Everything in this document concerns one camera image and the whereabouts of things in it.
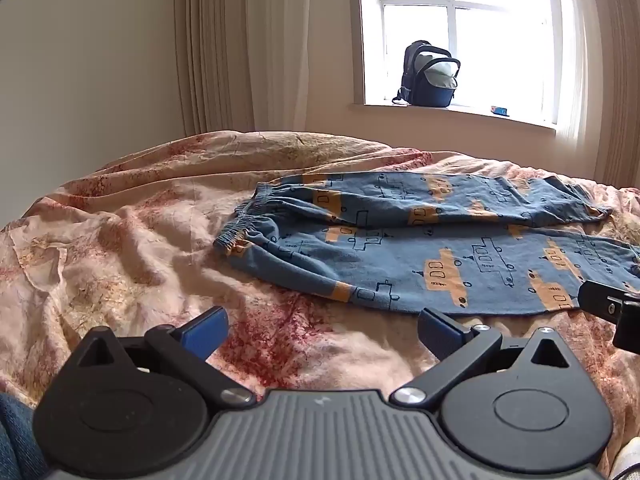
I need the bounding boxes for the white framed window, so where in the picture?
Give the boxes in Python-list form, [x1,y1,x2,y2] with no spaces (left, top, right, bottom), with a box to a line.
[350,0,567,133]

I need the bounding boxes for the dark blue backpack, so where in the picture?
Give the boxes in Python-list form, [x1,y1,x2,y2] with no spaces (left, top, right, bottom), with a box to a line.
[391,40,462,109]

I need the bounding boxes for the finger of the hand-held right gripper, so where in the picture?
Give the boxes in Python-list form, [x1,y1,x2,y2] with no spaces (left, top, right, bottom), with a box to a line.
[577,280,640,349]

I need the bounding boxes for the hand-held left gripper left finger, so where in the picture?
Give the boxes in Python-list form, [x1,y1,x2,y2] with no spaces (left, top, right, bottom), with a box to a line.
[70,305,257,408]

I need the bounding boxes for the white sheer curtain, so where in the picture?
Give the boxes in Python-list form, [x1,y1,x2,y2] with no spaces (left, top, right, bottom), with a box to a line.
[244,0,362,136]
[554,0,601,181]

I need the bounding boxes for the blue pants with orange print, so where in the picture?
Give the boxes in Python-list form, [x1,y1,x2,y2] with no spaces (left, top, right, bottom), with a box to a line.
[214,171,640,317]

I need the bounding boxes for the person's leg in jeans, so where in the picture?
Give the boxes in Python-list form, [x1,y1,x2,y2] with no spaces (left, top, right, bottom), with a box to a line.
[0,392,49,480]

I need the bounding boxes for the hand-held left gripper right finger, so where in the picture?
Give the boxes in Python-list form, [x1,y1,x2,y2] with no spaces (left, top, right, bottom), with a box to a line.
[389,307,584,407]

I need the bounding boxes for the pink floral blanket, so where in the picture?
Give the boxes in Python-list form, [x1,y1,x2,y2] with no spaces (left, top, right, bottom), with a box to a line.
[0,130,640,480]

